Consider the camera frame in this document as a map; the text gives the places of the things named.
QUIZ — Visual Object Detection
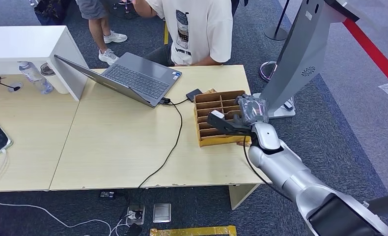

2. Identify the wooden card organizer box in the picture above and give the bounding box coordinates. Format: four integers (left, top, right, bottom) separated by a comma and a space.
194, 90, 252, 148

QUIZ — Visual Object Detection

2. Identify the black wrist camera with pale box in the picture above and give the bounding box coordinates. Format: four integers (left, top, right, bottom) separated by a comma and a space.
206, 110, 255, 137

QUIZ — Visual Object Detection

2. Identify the person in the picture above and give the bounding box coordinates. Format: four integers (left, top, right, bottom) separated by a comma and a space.
75, 0, 129, 66
131, 0, 234, 67

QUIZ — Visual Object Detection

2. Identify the grey open laptop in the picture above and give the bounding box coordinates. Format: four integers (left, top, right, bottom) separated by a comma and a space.
54, 52, 183, 109

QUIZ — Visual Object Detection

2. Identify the open floor socket box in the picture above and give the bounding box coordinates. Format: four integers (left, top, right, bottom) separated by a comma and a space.
126, 204, 146, 226

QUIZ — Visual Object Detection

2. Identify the silver floor socket cover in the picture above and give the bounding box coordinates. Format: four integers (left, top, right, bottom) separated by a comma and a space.
152, 203, 172, 224

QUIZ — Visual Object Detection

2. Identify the black laptop power cable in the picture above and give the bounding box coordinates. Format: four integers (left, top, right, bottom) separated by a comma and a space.
137, 97, 190, 190

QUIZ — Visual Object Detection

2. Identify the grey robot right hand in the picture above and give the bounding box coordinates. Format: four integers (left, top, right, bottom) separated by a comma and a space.
236, 93, 270, 127

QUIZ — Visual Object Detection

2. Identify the dark robot body bar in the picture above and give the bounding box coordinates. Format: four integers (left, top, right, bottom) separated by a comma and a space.
366, 191, 388, 216

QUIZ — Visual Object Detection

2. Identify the silver kiosk stand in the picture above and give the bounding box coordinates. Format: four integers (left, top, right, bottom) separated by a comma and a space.
253, 0, 360, 119

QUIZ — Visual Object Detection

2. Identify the small black flat device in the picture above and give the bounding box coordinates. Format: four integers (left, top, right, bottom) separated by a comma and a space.
185, 88, 203, 103

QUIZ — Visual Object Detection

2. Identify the office chair base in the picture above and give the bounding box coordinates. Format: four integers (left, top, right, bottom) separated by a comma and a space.
112, 0, 139, 15

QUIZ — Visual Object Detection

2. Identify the desk grommet with black cable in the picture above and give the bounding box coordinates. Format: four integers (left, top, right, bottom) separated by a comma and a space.
0, 76, 24, 93

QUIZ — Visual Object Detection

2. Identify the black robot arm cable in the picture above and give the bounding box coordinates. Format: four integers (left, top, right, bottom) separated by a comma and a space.
243, 136, 294, 203

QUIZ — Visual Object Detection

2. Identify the white cup with lid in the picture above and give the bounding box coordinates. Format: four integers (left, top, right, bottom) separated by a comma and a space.
40, 62, 70, 95

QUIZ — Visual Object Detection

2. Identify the black stanchion pole with base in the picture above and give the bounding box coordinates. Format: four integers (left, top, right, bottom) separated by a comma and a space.
264, 0, 291, 42

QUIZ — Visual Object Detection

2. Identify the clear plastic water bottle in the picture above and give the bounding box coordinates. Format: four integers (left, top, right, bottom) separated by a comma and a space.
17, 60, 54, 95

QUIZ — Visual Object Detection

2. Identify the chrome round stanchion base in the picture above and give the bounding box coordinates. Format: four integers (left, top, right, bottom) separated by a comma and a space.
259, 60, 278, 83

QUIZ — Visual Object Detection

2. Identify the black bag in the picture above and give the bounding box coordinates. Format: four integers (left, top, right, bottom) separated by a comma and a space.
33, 0, 72, 26

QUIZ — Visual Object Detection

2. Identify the red barrier belt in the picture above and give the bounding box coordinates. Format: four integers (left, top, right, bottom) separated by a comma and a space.
342, 18, 388, 94

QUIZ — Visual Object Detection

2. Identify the pale table leg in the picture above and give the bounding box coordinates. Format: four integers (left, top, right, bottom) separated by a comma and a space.
228, 183, 261, 211

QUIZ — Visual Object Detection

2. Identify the white desk shelf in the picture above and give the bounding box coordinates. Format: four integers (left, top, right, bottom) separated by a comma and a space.
0, 26, 89, 102

